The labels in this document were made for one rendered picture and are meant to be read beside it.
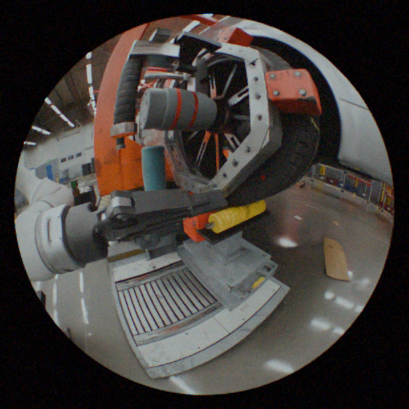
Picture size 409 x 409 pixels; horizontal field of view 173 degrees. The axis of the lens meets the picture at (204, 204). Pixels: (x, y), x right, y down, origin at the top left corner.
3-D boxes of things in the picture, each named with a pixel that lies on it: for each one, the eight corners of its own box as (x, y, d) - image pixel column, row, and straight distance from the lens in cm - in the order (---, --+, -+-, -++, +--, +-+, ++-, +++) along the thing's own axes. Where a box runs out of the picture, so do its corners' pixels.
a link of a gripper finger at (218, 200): (182, 198, 21) (184, 196, 20) (218, 190, 25) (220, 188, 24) (190, 216, 20) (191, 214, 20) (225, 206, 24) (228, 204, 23)
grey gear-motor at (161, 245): (203, 249, 97) (203, 201, 78) (145, 271, 87) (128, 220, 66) (190, 236, 109) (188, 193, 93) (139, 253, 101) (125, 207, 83)
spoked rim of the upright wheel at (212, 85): (212, 96, 92) (217, 173, 82) (178, 89, 81) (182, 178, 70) (288, 71, 69) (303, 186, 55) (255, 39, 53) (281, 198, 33)
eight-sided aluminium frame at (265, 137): (273, 217, 33) (262, 33, 51) (259, 227, 28) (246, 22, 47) (174, 177, 73) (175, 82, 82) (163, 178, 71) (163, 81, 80)
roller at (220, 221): (267, 212, 59) (270, 198, 57) (212, 240, 39) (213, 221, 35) (257, 207, 62) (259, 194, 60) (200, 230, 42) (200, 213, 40)
